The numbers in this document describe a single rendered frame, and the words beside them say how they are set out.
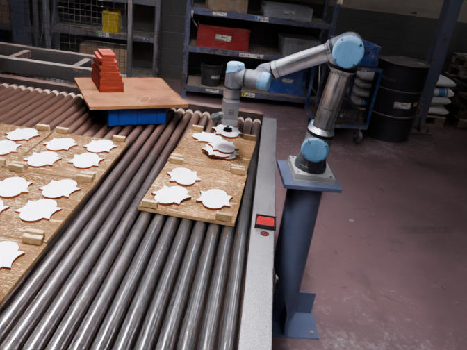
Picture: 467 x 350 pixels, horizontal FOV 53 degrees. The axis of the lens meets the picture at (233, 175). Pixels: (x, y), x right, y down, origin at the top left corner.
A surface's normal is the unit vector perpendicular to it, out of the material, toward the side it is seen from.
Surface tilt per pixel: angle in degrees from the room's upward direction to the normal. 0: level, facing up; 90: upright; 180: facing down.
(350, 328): 0
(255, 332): 0
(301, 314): 0
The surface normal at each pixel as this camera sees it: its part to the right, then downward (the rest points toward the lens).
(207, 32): 0.05, 0.45
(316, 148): -0.28, 0.51
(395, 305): 0.11, -0.89
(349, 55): -0.22, 0.29
